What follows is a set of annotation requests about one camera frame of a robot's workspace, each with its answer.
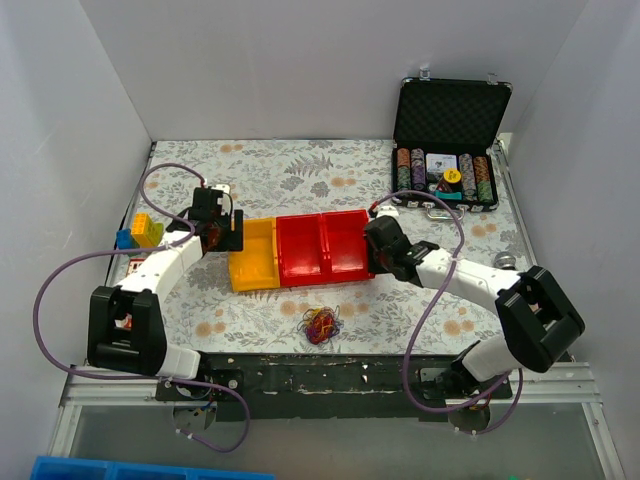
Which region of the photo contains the white card deck box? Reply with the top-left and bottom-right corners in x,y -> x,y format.
425,153 -> 457,174

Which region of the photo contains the red white toy block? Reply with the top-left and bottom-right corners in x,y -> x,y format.
126,258 -> 145,276

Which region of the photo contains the black microphone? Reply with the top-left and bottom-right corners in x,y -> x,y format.
493,251 -> 516,271

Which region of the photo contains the yellow green toy block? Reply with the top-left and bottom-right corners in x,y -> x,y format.
131,213 -> 164,248

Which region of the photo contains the yellow plastic bin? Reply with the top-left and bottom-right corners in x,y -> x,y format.
229,217 -> 280,292

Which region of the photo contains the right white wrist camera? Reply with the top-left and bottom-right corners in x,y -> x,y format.
376,205 -> 399,218

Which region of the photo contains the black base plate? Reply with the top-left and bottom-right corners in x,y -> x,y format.
154,351 -> 516,422

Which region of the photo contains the yellow round dealer button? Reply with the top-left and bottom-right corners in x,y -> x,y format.
443,168 -> 462,185

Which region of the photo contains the blue green toy block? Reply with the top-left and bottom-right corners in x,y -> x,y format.
116,229 -> 139,250

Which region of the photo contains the colourful wire ball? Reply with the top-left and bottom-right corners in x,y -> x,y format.
297,306 -> 343,345

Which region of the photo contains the blue plastic tray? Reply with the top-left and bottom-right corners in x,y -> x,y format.
30,456 -> 275,480

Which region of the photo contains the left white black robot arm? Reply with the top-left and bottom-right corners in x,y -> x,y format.
87,184 -> 244,400

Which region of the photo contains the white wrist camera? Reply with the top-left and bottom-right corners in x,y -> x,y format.
213,184 -> 231,194
376,205 -> 399,218

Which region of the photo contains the aluminium frame rail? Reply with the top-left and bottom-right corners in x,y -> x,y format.
47,363 -> 166,456

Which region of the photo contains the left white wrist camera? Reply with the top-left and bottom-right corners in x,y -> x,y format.
213,184 -> 231,194

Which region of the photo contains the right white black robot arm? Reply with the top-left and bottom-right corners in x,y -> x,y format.
364,216 -> 585,398

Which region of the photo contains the red double plastic bin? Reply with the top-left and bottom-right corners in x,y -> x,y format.
276,209 -> 374,287

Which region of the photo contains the black poker chip case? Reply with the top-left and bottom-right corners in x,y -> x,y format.
391,77 -> 513,213

